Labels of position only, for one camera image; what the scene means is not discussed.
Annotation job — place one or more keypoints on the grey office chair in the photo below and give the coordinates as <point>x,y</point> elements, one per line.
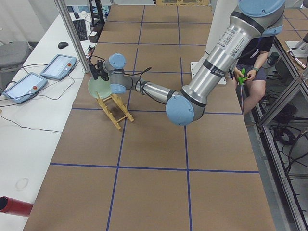
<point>13,54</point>

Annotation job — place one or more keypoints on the light green ceramic plate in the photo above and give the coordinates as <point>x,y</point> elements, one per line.
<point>99,88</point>

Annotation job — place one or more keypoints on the black computer mouse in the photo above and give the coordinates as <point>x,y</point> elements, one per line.
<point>62,45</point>

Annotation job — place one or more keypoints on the black keyboard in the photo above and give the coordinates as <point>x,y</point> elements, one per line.
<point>80,27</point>

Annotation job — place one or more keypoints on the wooden dish rack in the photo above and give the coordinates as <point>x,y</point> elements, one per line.
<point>115,109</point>

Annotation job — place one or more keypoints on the seated person in shorts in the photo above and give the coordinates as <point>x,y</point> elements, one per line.
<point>256,54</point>

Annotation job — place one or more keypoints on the near teach pendant tablet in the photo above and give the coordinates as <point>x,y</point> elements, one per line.
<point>25,88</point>

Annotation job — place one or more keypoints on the grey aluminium frame post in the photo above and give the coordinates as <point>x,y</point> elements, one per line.
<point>68,23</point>

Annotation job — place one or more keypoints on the brown paper table cover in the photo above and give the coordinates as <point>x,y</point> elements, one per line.
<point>153,175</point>

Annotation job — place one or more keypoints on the green hand tool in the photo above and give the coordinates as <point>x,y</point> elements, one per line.
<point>244,78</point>

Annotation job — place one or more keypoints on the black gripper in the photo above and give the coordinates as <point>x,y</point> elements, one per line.
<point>104,73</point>

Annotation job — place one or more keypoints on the red cylinder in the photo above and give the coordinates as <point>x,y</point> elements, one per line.
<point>15,207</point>

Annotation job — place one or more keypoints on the aluminium side frame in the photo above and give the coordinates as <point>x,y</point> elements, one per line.
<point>283,123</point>

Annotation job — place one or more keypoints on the far teach pendant tablet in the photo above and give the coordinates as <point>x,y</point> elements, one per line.
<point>59,67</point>

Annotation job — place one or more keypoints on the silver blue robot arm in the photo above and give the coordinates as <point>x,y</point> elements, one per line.
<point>250,19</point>

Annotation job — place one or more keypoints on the teach pendant tablet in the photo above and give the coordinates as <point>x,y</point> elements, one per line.
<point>59,67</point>
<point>25,88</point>

